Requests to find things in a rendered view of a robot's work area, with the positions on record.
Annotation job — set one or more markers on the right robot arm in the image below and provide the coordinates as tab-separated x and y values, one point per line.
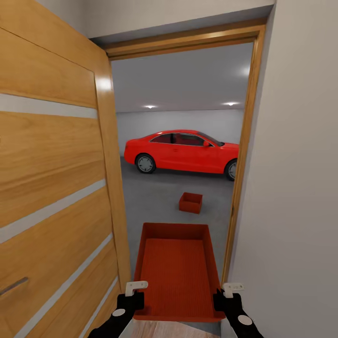
242	326

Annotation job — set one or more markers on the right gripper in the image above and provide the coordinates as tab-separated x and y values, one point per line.
221	303

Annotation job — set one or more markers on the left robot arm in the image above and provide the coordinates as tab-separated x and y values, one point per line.
120	325

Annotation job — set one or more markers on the storage box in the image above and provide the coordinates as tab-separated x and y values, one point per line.
190	202
178	262

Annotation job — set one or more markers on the door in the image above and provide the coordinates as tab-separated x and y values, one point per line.
64	254

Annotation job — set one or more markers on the car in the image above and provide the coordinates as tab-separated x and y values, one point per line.
186	150

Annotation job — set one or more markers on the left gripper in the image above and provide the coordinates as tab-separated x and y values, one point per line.
136	300

